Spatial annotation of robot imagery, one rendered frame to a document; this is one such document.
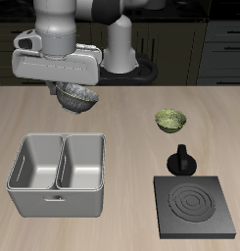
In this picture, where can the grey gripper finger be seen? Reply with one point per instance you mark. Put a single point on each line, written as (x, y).
(51, 87)

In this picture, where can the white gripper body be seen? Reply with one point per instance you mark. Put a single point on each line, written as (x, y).
(59, 69)

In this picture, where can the black bowl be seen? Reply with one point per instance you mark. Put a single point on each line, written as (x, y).
(76, 97)

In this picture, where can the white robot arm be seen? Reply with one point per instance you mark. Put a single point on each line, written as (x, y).
(56, 26)

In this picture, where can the green bowl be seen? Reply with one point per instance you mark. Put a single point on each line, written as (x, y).
(170, 120)

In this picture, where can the white two-bin basket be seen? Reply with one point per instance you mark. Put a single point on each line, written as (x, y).
(57, 174)

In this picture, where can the dark kitchen cupboards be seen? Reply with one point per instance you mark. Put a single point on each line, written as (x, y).
(177, 49)

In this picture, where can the round black knob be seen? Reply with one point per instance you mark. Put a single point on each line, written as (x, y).
(182, 162)

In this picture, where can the dark grey stove plate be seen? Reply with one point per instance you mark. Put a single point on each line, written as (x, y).
(193, 206)

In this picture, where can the flat black base plate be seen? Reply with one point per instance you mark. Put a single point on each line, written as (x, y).
(142, 70)

